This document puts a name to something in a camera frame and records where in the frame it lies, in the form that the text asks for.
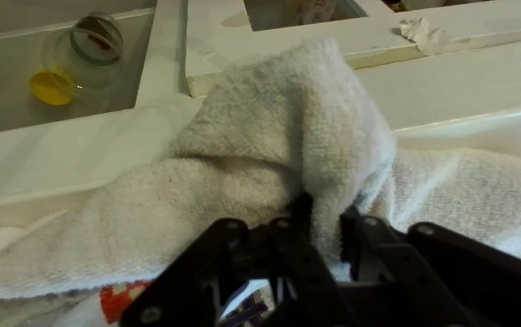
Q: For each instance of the round metal tin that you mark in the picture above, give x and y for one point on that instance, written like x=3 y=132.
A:
x=87 y=52

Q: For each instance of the crumpled white tape piece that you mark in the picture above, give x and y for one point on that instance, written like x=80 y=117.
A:
x=423 y=34

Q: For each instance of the white terry cloth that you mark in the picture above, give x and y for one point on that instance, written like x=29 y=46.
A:
x=270 y=152

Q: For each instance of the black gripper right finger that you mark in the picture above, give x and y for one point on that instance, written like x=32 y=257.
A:
x=452 y=273

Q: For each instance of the yellow small bowl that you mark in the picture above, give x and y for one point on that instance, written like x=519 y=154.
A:
x=52 y=90

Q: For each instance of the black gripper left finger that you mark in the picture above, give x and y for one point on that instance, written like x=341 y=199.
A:
x=210 y=266

